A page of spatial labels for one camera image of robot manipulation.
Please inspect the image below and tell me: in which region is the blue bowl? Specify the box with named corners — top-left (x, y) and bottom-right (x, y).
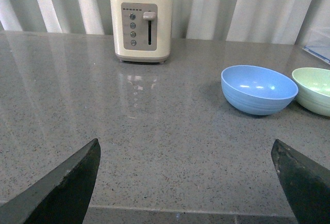
top-left (221, 65), bottom-right (299, 116)

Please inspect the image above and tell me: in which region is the green bowl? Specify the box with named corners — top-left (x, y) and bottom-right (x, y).
top-left (292, 67), bottom-right (329, 117)

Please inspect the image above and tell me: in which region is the cream toaster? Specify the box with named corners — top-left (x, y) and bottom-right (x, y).
top-left (110, 0), bottom-right (173, 63)

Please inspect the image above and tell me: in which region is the clear plastic container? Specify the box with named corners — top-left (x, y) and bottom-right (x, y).
top-left (302, 27), bottom-right (330, 65)

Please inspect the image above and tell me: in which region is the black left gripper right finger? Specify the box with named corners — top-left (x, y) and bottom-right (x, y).
top-left (271, 139), bottom-right (329, 223)

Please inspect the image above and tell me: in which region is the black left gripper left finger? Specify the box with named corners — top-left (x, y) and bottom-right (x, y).
top-left (1, 138), bottom-right (101, 223)

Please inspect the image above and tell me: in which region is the white curtain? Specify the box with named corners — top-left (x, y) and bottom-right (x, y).
top-left (1, 0), bottom-right (329, 44)

